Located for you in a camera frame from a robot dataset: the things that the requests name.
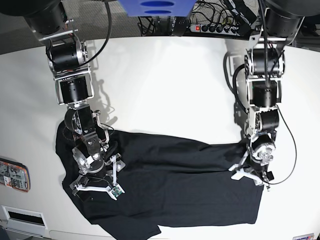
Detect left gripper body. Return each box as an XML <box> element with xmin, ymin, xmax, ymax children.
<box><xmin>228</xmin><ymin>159</ymin><xmax>274</xmax><ymax>192</ymax></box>

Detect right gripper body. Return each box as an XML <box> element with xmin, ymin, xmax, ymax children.
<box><xmin>69</xmin><ymin>167</ymin><xmax>118</xmax><ymax>200</ymax></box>

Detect black T-shirt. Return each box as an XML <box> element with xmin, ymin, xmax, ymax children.
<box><xmin>55</xmin><ymin>123</ymin><xmax>264</xmax><ymax>240</ymax></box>

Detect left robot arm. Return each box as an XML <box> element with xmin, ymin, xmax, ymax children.
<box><xmin>228</xmin><ymin>0</ymin><xmax>320</xmax><ymax>189</ymax></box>

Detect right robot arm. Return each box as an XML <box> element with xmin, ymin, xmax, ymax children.
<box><xmin>0</xmin><ymin>0</ymin><xmax>125</xmax><ymax>200</ymax></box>

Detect red white sticker label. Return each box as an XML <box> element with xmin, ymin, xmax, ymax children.
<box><xmin>292</xmin><ymin>233</ymin><xmax>315</xmax><ymax>240</ymax></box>

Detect white power strip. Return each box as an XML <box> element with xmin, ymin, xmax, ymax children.
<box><xmin>189</xmin><ymin>23</ymin><xmax>240</xmax><ymax>37</ymax></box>

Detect black power adapter brick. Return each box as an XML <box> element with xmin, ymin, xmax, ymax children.
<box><xmin>171</xmin><ymin>16</ymin><xmax>189</xmax><ymax>37</ymax></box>

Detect blue plastic box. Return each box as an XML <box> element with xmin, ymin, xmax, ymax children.
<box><xmin>118</xmin><ymin>0</ymin><xmax>196</xmax><ymax>17</ymax></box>

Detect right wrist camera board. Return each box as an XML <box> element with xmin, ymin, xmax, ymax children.
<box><xmin>110</xmin><ymin>183</ymin><xmax>125</xmax><ymax>200</ymax></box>

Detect white table cable grommet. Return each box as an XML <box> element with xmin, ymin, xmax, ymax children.
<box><xmin>0</xmin><ymin>205</ymin><xmax>48</xmax><ymax>229</ymax></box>

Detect aluminium frame profile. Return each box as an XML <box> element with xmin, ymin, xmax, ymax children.
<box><xmin>292</xmin><ymin>14</ymin><xmax>320</xmax><ymax>52</ymax></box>

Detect tangled black cables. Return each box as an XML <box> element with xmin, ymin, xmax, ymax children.
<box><xmin>137</xmin><ymin>0</ymin><xmax>261</xmax><ymax>36</ymax></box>

